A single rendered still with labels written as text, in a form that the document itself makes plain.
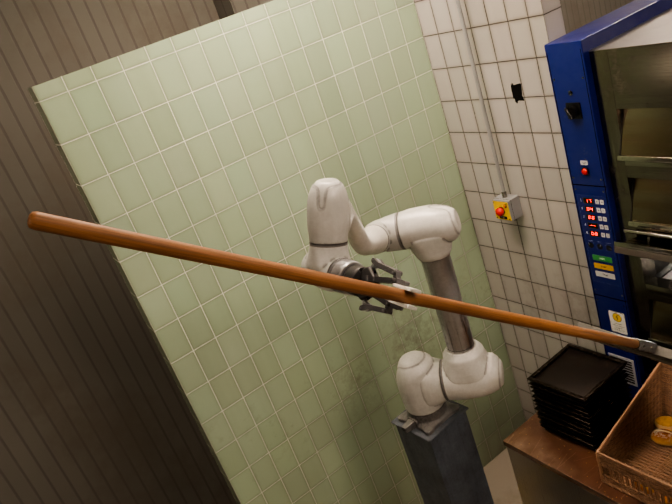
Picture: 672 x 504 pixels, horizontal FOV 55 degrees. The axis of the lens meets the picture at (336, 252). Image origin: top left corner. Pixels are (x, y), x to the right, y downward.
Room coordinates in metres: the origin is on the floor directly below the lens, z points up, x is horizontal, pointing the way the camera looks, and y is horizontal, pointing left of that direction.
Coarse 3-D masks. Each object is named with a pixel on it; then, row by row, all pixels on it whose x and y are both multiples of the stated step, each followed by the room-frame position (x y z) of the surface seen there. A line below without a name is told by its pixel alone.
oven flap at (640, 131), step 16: (624, 112) 2.17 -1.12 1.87; (640, 112) 2.11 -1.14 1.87; (656, 112) 2.06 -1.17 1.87; (624, 128) 2.15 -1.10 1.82; (640, 128) 2.10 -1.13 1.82; (656, 128) 2.05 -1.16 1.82; (624, 144) 2.14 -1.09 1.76; (640, 144) 2.09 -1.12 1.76; (656, 144) 2.03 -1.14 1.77; (624, 160) 2.11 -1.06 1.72; (640, 160) 2.06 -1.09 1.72; (656, 160) 2.00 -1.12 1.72
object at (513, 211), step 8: (496, 200) 2.69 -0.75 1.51; (504, 200) 2.65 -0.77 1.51; (512, 200) 2.64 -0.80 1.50; (496, 208) 2.69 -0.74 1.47; (504, 208) 2.65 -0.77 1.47; (512, 208) 2.63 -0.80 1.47; (520, 208) 2.65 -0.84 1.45; (496, 216) 2.71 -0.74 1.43; (504, 216) 2.66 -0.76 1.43; (512, 216) 2.63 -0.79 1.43
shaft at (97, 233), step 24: (48, 216) 1.03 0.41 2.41; (96, 240) 1.05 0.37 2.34; (120, 240) 1.07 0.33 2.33; (144, 240) 1.08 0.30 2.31; (168, 240) 1.11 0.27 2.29; (216, 264) 1.13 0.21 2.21; (240, 264) 1.14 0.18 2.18; (264, 264) 1.16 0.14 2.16; (336, 288) 1.22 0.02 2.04; (360, 288) 1.24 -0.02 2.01; (384, 288) 1.27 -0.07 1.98; (456, 312) 1.34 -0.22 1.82; (480, 312) 1.37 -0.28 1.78; (504, 312) 1.41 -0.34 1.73; (576, 336) 1.51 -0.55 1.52; (600, 336) 1.54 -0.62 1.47
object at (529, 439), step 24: (528, 432) 2.29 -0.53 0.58; (552, 432) 2.24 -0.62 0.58; (528, 456) 2.16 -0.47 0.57; (552, 456) 2.10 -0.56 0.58; (576, 456) 2.06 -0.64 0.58; (648, 456) 1.93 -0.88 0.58; (528, 480) 2.21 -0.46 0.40; (552, 480) 2.07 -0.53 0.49; (576, 480) 1.95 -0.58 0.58; (600, 480) 1.90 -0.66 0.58
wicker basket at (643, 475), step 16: (656, 368) 2.08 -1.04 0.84; (656, 384) 2.08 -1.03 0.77; (640, 400) 2.02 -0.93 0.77; (656, 400) 2.08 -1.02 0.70; (624, 416) 1.97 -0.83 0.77; (640, 416) 2.02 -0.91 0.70; (656, 416) 2.07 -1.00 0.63; (624, 432) 1.96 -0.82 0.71; (640, 432) 2.01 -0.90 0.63; (608, 448) 1.93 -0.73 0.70; (624, 448) 1.96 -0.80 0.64; (640, 448) 1.98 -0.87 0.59; (656, 448) 1.95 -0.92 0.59; (608, 464) 1.85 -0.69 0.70; (624, 464) 1.79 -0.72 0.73; (640, 464) 1.90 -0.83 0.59; (656, 464) 1.88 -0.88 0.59; (608, 480) 1.87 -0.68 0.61; (624, 480) 1.86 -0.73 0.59; (640, 480) 1.74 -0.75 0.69; (656, 480) 1.68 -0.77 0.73; (640, 496) 1.75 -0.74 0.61; (656, 496) 1.69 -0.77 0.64
